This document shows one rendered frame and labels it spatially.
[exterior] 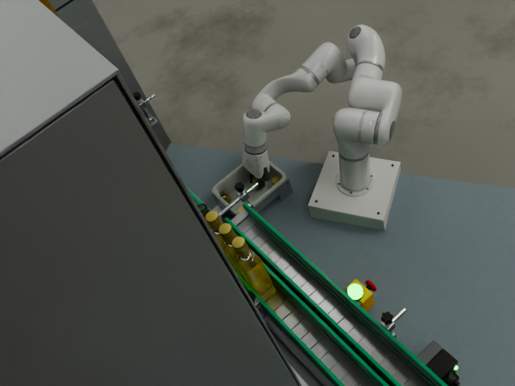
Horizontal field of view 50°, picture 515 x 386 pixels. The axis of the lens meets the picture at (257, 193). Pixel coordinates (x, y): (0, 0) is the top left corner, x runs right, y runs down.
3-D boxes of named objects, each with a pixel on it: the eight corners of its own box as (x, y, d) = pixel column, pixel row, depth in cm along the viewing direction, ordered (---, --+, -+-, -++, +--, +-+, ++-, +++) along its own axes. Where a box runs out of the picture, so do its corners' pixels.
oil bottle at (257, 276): (250, 291, 161) (230, 255, 144) (265, 279, 162) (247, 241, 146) (262, 304, 158) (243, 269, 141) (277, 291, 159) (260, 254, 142)
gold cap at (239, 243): (250, 245, 142) (247, 237, 138) (247, 257, 140) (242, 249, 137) (238, 243, 143) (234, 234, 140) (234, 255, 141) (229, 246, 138)
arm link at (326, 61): (329, 81, 169) (345, 109, 181) (376, 31, 170) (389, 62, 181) (296, 62, 180) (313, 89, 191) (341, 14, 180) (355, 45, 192)
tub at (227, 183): (216, 203, 199) (208, 189, 193) (263, 165, 204) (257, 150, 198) (245, 231, 189) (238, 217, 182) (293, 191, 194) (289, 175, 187)
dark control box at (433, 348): (413, 371, 150) (412, 360, 143) (433, 350, 152) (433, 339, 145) (437, 393, 145) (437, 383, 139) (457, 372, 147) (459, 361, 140)
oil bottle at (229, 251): (239, 278, 165) (218, 242, 148) (254, 266, 166) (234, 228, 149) (250, 290, 161) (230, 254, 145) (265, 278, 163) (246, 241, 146)
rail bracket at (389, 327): (380, 335, 145) (376, 315, 135) (399, 316, 147) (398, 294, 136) (391, 345, 143) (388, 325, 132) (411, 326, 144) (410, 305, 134)
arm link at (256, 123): (274, 94, 181) (293, 108, 175) (275, 121, 188) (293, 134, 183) (237, 112, 175) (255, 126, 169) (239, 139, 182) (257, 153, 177)
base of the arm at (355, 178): (343, 158, 191) (341, 126, 179) (380, 164, 187) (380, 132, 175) (331, 193, 182) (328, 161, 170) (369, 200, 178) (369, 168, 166)
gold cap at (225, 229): (221, 237, 146) (215, 228, 142) (231, 228, 146) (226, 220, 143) (227, 245, 144) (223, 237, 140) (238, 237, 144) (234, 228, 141)
